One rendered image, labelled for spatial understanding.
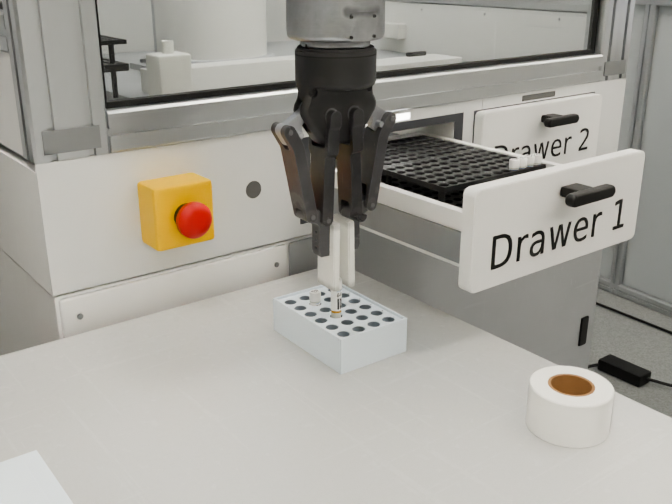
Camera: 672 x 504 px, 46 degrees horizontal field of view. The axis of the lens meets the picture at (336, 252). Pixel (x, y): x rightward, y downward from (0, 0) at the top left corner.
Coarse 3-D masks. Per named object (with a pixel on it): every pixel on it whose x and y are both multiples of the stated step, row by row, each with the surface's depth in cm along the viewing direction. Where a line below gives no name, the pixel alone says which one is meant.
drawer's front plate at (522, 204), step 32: (608, 160) 90; (640, 160) 94; (480, 192) 78; (512, 192) 81; (544, 192) 84; (480, 224) 79; (512, 224) 82; (544, 224) 85; (608, 224) 93; (480, 256) 80; (512, 256) 84; (544, 256) 87; (576, 256) 91; (480, 288) 82
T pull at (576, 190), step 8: (576, 184) 86; (608, 184) 86; (560, 192) 85; (568, 192) 85; (576, 192) 83; (584, 192) 83; (592, 192) 83; (600, 192) 84; (608, 192) 85; (568, 200) 82; (576, 200) 82; (584, 200) 83; (592, 200) 83
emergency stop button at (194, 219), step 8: (184, 208) 84; (192, 208) 84; (200, 208) 85; (208, 208) 86; (184, 216) 84; (192, 216) 84; (200, 216) 85; (208, 216) 86; (176, 224) 85; (184, 224) 84; (192, 224) 85; (200, 224) 85; (208, 224) 86; (184, 232) 85; (192, 232) 85; (200, 232) 86
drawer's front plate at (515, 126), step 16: (576, 96) 130; (592, 96) 131; (480, 112) 117; (496, 112) 118; (512, 112) 120; (528, 112) 122; (544, 112) 124; (560, 112) 127; (576, 112) 129; (592, 112) 132; (480, 128) 117; (496, 128) 119; (512, 128) 121; (528, 128) 123; (544, 128) 126; (560, 128) 128; (576, 128) 131; (592, 128) 133; (480, 144) 118; (496, 144) 120; (512, 144) 122; (528, 144) 124; (544, 144) 127; (576, 144) 132; (592, 144) 135; (560, 160) 130; (576, 160) 133
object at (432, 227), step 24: (336, 168) 99; (336, 192) 98; (384, 192) 91; (408, 192) 89; (384, 216) 92; (408, 216) 88; (432, 216) 86; (456, 216) 83; (408, 240) 89; (432, 240) 86; (456, 240) 83; (456, 264) 84
